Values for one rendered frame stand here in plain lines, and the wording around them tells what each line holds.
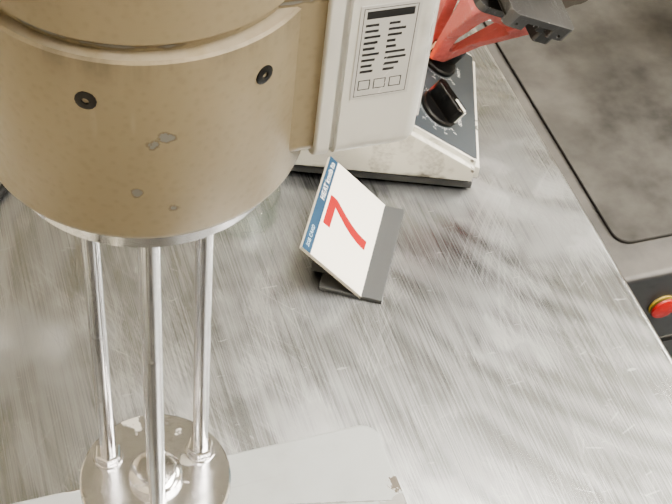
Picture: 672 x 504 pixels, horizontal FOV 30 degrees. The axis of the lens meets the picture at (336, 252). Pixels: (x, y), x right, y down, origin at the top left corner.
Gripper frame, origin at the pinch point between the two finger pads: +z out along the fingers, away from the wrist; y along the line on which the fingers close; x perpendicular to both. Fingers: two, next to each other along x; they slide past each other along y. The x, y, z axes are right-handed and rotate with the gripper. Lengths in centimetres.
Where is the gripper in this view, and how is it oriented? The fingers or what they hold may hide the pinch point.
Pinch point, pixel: (440, 46)
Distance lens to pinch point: 96.8
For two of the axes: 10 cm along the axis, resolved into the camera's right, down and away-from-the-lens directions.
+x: 7.6, 0.8, 6.4
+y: 2.8, 8.5, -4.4
